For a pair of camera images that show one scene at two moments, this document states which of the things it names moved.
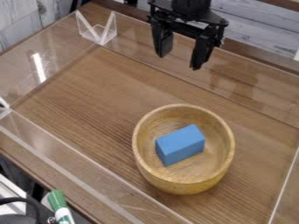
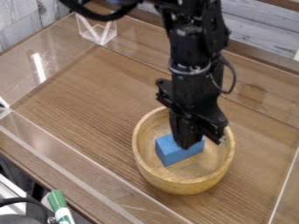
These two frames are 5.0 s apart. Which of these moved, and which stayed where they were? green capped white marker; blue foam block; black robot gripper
Moved: black robot gripper
Stayed: green capped white marker; blue foam block
